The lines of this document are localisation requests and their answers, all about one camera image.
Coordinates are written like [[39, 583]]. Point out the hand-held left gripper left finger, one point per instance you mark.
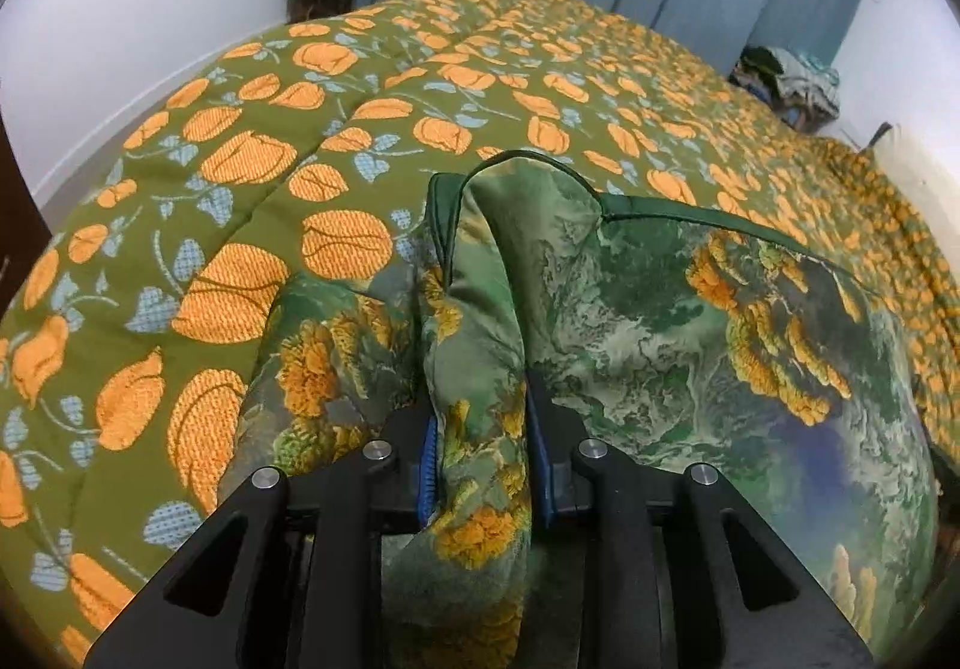
[[427, 466]]

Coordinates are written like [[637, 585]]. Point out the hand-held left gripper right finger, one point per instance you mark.
[[541, 459]]

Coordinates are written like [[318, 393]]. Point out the green patterned padded jacket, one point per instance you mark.
[[637, 339]]

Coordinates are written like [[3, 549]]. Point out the pile of clothes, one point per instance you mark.
[[795, 84]]

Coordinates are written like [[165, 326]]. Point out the green orange floral quilt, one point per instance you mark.
[[337, 136]]

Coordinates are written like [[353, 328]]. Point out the dark wooden dresser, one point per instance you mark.
[[11, 226]]

